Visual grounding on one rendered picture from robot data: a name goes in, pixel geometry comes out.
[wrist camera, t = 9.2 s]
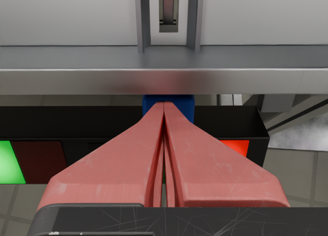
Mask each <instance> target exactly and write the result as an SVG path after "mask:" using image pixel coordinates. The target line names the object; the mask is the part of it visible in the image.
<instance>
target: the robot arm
mask: <svg viewBox="0 0 328 236"><path fill-rule="evenodd" d="M164 172H165V188H166V204H167V207H161V204H162V189H163V173H164ZM26 236H328V207H290V204H289V202H288V200H287V197H286V194H285V192H284V190H283V188H282V185H281V183H280V181H279V180H278V178H277V177H276V176H275V175H273V174H271V173H270V172H268V171H267V170H265V169H264V168H262V167H260V166H259V165H257V164H256V163H254V162H252V161H251V160H249V159H248V158H246V157H245V156H243V155H241V154H240V153H238V152H236V151H235V150H233V149H232V148H230V147H228V146H227V145H225V144H224V143H222V142H221V141H219V140H217V139H216V138H214V137H213V136H211V135H210V134H208V133H207V132H205V131H203V130H202V129H200V128H199V127H197V126H195V125H194V124H192V123H191V122H190V121H189V120H188V119H187V118H186V117H185V116H184V115H183V114H182V113H181V111H180V110H179V109H178V108H177V107H176V106H175V105H174V104H173V102H171V101H169V100H165V101H157V102H156V103H155V104H154V105H153V106H152V107H151V108H150V110H149V111H148V112H147V113H146V114H145V115H144V116H143V118H142V119H141V120H140V121H139V122H138V123H136V124H135V125H133V126H132V127H130V128H129V129H127V130H125V131H124V132H122V133H121V134H119V135H118V136H116V137H114V138H113V139H111V140H110V141H108V142H107V143H105V144H104V145H102V146H101V147H99V148H97V149H96V150H94V151H93V152H91V153H90V154H88V155H86V156H85V157H83V158H81V159H80V160H78V161H77V162H75V163H74V164H72V165H70V166H69V167H67V168H66V169H64V170H63V171H61V172H59V173H58V174H56V175H55V176H53V177H52V178H51V179H50V181H49V182H48V184H47V186H46V188H45V191H44V193H43V196H42V198H41V201H40V203H39V206H38V208H37V211H36V213H35V215H34V218H33V220H32V223H31V225H30V228H29V230H28V233H27V235H26Z"/></svg>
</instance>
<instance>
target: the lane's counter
mask: <svg viewBox="0 0 328 236"><path fill-rule="evenodd" d="M102 145H104V143H88V148H89V153H91V152H93V151H94V150H96V149H97V148H99V147H101V146H102Z"/></svg>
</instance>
